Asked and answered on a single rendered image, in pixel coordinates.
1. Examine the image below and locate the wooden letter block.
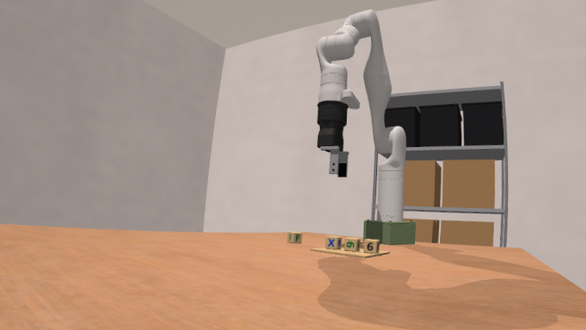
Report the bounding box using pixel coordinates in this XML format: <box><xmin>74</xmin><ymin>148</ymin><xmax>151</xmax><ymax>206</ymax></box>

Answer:
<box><xmin>288</xmin><ymin>231</ymin><xmax>302</xmax><ymax>243</ymax></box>
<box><xmin>344</xmin><ymin>238</ymin><xmax>360</xmax><ymax>252</ymax></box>
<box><xmin>325</xmin><ymin>236</ymin><xmax>342</xmax><ymax>249</ymax></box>
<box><xmin>364</xmin><ymin>239</ymin><xmax>380</xmax><ymax>254</ymax></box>

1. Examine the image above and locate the tan flat mat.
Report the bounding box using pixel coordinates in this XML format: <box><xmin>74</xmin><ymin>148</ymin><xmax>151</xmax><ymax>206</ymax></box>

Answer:
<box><xmin>310</xmin><ymin>247</ymin><xmax>390</xmax><ymax>258</ymax></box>

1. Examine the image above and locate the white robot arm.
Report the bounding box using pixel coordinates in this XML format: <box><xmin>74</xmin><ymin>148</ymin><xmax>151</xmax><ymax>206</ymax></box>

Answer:
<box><xmin>316</xmin><ymin>10</ymin><xmax>406</xmax><ymax>221</ymax></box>

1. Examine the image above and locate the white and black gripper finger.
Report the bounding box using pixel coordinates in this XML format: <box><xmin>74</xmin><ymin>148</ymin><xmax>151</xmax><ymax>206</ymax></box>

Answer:
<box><xmin>320</xmin><ymin>146</ymin><xmax>340</xmax><ymax>174</ymax></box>
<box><xmin>338</xmin><ymin>152</ymin><xmax>349</xmax><ymax>178</ymax></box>

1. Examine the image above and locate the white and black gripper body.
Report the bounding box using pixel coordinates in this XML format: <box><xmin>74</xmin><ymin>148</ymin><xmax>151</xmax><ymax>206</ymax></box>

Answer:
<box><xmin>317</xmin><ymin>82</ymin><xmax>360</xmax><ymax>152</ymax></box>

